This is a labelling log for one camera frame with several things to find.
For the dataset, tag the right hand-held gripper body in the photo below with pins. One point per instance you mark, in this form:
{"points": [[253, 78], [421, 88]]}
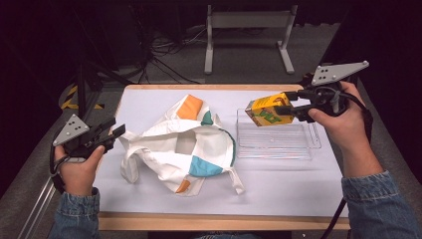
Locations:
{"points": [[331, 73]]}

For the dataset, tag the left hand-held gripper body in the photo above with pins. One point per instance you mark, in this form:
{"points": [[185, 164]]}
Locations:
{"points": [[78, 139]]}

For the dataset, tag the yellow drink carton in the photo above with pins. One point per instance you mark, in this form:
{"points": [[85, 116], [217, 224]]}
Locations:
{"points": [[267, 111]]}

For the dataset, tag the clear plastic storage bin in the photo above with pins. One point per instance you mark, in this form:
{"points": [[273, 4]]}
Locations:
{"points": [[278, 141]]}

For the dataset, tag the white tote bag colour patches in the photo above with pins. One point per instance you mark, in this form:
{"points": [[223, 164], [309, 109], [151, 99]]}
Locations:
{"points": [[172, 146]]}

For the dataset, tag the person's left hand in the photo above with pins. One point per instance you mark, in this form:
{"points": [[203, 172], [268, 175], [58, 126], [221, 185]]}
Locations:
{"points": [[78, 174]]}

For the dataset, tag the person's right hand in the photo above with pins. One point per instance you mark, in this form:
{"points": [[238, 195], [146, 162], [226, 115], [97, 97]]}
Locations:
{"points": [[345, 129]]}

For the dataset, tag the yellow black hazard tape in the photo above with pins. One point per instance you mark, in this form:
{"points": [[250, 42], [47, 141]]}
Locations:
{"points": [[68, 104]]}

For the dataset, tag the black tripod stand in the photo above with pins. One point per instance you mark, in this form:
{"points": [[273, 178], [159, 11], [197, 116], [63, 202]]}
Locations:
{"points": [[82, 89]]}

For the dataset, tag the white metal stand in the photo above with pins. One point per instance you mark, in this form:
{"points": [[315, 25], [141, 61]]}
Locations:
{"points": [[249, 20]]}

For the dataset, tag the aluminium rail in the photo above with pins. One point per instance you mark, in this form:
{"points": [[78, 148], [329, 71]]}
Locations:
{"points": [[36, 212]]}

